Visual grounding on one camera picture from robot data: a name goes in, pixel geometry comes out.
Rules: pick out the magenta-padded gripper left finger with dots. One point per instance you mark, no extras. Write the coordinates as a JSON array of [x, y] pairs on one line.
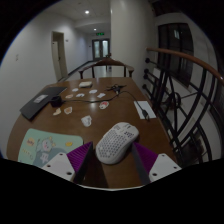
[[58, 165]]

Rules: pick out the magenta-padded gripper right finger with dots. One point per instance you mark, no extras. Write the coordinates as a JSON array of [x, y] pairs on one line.
[[163, 166]]

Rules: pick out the white honeycomb computer mouse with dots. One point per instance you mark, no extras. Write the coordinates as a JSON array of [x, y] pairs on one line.
[[115, 145]]

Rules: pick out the light green cartoon mouse pad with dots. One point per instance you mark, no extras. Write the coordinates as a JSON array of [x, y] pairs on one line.
[[40, 145]]

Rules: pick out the small beige sticker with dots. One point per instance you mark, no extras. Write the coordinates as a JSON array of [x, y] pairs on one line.
[[57, 112]]

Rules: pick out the small orange sticker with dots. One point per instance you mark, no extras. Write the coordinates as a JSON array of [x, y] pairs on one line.
[[68, 110]]

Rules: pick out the white paper sheet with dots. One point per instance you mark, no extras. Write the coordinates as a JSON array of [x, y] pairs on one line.
[[147, 107]]

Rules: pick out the black closed laptop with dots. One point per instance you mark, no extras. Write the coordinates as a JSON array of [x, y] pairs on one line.
[[38, 101]]

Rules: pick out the small peach sticker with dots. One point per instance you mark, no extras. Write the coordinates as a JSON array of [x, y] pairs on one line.
[[69, 96]]

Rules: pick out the small white sticker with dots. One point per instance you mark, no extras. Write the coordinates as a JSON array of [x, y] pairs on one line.
[[80, 95], [101, 95], [75, 89], [93, 91]]

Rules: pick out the red and white sticker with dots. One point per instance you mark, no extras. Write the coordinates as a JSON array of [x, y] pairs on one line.
[[104, 105]]

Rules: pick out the small flat white box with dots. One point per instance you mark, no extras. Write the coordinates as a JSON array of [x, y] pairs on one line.
[[85, 84]]

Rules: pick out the white side doorway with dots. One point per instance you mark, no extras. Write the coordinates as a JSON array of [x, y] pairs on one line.
[[56, 56]]

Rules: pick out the black railing with wooden handrail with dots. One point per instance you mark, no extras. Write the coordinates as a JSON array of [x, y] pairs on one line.
[[186, 56]]

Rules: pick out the wooden armchair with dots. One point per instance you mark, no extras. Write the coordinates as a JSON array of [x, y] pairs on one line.
[[106, 62]]

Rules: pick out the dark framed window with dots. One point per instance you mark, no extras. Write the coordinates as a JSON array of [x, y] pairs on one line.
[[175, 50]]

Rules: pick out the glass double door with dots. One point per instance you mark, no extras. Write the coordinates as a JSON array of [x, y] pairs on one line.
[[101, 49]]

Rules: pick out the green exit sign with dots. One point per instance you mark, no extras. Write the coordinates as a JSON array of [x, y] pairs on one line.
[[100, 33]]

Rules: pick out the round ceiling light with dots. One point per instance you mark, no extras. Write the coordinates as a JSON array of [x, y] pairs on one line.
[[87, 12], [94, 29]]

